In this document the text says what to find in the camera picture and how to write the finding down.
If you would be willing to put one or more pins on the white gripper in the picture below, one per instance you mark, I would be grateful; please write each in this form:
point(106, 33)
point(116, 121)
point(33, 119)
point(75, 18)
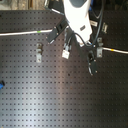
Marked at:
point(81, 26)

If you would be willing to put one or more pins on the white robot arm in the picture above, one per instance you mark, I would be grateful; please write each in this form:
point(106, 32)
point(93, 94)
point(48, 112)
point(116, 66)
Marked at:
point(75, 7)

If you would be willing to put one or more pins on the white connector plug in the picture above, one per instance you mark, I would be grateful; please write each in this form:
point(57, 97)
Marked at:
point(66, 51)

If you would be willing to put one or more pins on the metal clip right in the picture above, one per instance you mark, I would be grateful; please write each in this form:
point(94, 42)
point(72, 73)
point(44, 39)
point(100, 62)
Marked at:
point(99, 48)

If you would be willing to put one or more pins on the upper metal cable clip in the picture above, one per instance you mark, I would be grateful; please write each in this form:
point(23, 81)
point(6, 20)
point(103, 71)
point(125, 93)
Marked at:
point(39, 48)

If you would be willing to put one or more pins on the metal cable clip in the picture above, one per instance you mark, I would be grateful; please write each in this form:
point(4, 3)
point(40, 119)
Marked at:
point(39, 48)
point(38, 58)

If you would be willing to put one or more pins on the lower metal cable clip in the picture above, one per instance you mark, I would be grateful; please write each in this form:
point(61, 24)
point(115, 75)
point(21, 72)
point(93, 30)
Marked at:
point(38, 58)

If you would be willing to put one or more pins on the metal bracket upper right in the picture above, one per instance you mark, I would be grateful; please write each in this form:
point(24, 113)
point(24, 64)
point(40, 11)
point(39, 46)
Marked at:
point(104, 27)

